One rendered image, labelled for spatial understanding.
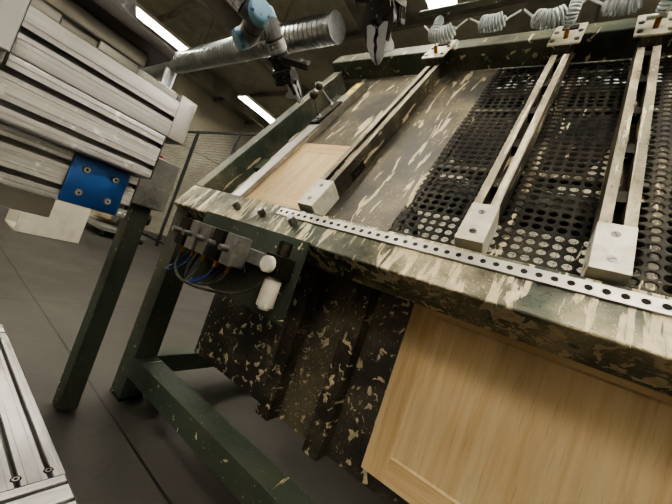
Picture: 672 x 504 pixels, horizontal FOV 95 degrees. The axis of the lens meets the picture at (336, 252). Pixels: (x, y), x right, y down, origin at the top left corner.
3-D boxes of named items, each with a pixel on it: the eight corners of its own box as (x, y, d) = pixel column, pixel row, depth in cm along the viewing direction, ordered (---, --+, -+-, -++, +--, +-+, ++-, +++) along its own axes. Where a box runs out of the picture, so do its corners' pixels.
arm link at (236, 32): (233, 19, 108) (258, 7, 111) (228, 35, 118) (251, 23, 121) (247, 42, 111) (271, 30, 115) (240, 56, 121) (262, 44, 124)
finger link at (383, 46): (395, 67, 83) (399, 26, 80) (384, 62, 78) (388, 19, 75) (385, 68, 85) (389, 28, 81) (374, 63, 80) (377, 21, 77)
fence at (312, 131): (236, 202, 121) (231, 194, 118) (358, 90, 165) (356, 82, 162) (244, 204, 118) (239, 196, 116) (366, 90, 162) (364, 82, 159)
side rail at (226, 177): (208, 204, 139) (194, 184, 132) (339, 91, 190) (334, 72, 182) (216, 206, 136) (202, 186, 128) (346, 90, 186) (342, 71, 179)
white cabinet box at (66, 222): (4, 220, 370) (66, 63, 379) (65, 233, 417) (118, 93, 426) (13, 230, 335) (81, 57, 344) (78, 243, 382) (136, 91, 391)
